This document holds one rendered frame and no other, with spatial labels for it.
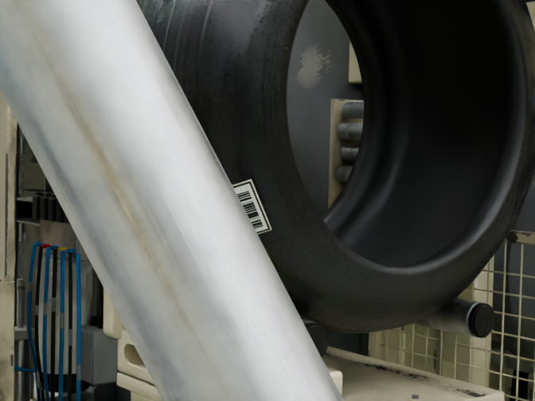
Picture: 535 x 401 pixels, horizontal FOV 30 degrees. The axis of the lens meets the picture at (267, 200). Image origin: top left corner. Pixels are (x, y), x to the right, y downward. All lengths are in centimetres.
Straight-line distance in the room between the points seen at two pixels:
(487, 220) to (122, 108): 83
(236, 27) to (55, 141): 54
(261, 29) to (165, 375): 58
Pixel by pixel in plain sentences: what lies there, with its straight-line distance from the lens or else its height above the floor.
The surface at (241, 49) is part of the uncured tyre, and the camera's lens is 102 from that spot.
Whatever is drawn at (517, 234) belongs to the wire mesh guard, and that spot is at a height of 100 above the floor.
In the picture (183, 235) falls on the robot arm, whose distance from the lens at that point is 49.
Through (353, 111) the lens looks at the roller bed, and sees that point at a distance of 172.
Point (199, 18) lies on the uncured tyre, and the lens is 105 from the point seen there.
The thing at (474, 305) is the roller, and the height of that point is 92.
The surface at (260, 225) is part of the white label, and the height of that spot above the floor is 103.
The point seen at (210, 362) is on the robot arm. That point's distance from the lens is 50.
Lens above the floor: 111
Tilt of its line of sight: 3 degrees down
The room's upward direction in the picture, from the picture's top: 1 degrees clockwise
